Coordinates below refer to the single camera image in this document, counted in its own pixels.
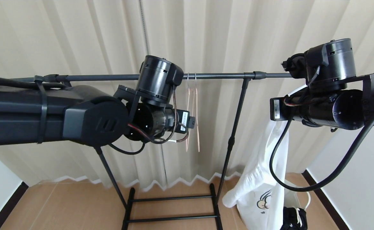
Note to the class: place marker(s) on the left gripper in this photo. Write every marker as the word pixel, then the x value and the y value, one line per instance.
pixel 155 124

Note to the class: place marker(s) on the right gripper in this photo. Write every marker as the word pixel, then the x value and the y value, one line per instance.
pixel 324 108

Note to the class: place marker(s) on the pink clothes hanger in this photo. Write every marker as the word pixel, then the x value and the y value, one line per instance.
pixel 188 95
pixel 196 102

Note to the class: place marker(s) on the white printed t-shirt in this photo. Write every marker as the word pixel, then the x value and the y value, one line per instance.
pixel 257 179

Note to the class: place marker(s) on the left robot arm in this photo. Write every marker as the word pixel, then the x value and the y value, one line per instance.
pixel 46 115

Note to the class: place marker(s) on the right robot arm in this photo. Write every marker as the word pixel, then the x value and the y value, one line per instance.
pixel 337 60

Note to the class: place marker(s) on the black clothes rack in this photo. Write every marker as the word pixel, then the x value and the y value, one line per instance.
pixel 222 76

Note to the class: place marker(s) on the white laundry basket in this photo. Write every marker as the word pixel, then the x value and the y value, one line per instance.
pixel 294 198

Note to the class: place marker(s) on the beige curtain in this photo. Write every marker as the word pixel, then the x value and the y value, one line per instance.
pixel 78 38

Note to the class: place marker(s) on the black garment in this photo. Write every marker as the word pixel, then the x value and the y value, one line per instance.
pixel 292 220

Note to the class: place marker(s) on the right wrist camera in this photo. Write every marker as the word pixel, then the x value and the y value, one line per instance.
pixel 294 65

